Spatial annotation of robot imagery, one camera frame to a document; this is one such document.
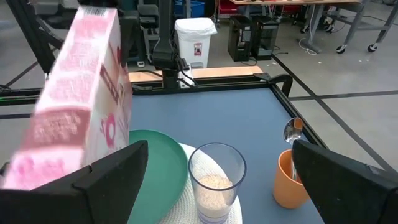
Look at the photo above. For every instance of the white woven round placemat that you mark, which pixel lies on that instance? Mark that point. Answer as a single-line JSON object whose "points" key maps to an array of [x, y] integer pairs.
{"points": [[183, 211]]}

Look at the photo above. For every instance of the clear glass with milk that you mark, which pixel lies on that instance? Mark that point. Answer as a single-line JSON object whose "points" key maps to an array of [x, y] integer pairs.
{"points": [[217, 193]]}

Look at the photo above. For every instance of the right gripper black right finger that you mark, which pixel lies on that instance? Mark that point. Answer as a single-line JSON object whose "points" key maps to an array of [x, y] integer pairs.
{"points": [[348, 196]]}

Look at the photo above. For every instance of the black rig strut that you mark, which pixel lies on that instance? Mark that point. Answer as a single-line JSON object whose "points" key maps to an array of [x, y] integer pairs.
{"points": [[34, 37]]}

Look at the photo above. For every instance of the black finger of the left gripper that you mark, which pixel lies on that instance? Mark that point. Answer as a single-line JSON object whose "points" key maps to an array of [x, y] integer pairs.
{"points": [[129, 37]]}

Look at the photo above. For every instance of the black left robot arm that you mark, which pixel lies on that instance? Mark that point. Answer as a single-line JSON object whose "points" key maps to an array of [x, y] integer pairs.
{"points": [[164, 37]]}

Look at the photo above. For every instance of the pink strawberry yogurt cereal box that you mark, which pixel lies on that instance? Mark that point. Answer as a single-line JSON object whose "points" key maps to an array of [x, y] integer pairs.
{"points": [[71, 93]]}

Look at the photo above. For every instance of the metal spoon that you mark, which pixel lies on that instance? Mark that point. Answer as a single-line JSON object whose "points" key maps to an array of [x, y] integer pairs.
{"points": [[291, 132]]}

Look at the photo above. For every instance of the orange plastic cup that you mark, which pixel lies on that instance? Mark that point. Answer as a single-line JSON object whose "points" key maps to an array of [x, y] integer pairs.
{"points": [[286, 186]]}

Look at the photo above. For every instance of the black aluminium table frame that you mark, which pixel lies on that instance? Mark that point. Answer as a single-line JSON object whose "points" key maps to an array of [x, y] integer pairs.
{"points": [[217, 85]]}

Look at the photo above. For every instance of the blue storage bin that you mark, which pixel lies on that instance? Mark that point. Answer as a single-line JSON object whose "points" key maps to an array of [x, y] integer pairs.
{"points": [[194, 7]]}

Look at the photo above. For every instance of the wooden side board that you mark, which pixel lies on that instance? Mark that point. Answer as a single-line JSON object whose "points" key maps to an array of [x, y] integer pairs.
{"points": [[217, 72]]}

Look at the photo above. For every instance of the white trash bin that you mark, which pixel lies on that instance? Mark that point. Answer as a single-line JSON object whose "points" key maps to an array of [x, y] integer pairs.
{"points": [[194, 40]]}

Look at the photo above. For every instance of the grey workbench on wheels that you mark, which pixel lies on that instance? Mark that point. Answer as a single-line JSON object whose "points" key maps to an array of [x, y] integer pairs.
{"points": [[314, 18]]}

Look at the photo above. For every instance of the green plate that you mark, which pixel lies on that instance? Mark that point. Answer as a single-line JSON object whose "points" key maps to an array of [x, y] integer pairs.
{"points": [[158, 180]]}

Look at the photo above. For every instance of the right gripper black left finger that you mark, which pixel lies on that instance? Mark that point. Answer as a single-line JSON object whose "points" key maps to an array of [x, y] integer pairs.
{"points": [[77, 202]]}

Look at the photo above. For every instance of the black computer tower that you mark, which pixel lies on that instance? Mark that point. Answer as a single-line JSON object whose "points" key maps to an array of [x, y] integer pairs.
{"points": [[239, 37], [265, 37]]}

